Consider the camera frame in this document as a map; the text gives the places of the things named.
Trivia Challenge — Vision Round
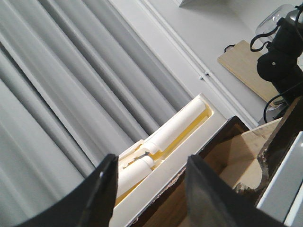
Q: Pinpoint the white tray on cabinet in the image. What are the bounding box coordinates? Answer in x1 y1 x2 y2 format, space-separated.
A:
109 94 227 227

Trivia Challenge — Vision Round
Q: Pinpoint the grey window curtain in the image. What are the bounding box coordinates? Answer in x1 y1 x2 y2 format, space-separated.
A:
0 0 191 227

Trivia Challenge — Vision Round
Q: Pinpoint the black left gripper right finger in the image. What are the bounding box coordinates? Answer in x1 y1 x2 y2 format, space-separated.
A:
185 155 283 227

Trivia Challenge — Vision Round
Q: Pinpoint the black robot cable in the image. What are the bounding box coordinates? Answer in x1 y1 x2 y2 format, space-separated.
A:
263 91 291 123

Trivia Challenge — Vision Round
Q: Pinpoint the clear glass jar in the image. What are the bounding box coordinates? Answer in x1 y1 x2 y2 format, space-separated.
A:
255 4 296 35

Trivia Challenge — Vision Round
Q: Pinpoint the white roll in tray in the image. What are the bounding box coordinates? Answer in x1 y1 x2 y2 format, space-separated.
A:
116 96 207 198

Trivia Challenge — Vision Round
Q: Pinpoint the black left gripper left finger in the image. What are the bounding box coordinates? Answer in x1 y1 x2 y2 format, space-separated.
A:
18 154 118 227

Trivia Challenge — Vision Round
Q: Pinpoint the light wooden cutting board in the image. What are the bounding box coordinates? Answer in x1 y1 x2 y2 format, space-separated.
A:
217 40 278 102

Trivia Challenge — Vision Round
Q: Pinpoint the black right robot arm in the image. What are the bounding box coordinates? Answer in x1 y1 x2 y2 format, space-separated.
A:
185 6 303 227

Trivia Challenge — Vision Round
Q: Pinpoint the dark wooden drawer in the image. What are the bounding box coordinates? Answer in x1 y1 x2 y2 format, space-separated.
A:
129 96 303 227

